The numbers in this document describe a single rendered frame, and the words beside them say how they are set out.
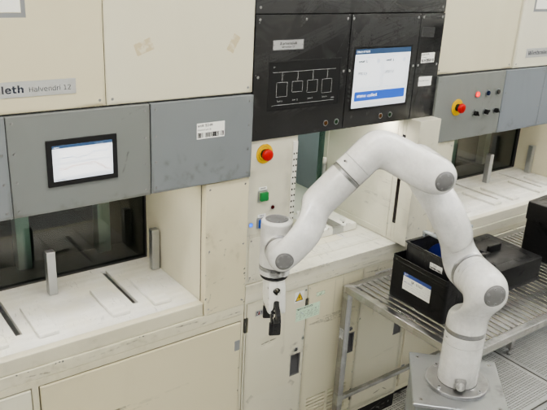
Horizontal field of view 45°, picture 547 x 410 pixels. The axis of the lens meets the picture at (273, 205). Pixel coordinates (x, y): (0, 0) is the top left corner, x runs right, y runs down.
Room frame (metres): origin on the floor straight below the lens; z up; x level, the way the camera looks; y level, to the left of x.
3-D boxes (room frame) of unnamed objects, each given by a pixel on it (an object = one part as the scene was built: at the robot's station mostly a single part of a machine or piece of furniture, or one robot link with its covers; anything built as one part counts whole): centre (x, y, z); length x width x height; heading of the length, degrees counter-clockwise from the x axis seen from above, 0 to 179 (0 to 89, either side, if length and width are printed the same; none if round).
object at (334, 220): (2.70, -0.22, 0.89); 0.22 x 0.21 x 0.04; 37
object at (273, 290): (1.62, -0.01, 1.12); 0.10 x 0.07 x 0.11; 12
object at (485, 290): (1.72, -0.60, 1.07); 0.19 x 0.12 x 0.24; 12
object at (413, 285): (2.28, -0.66, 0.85); 0.28 x 0.28 x 0.17; 36
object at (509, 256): (2.54, -0.93, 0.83); 0.29 x 0.29 x 0.13; 36
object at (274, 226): (1.62, -0.01, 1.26); 0.09 x 0.08 x 0.13; 12
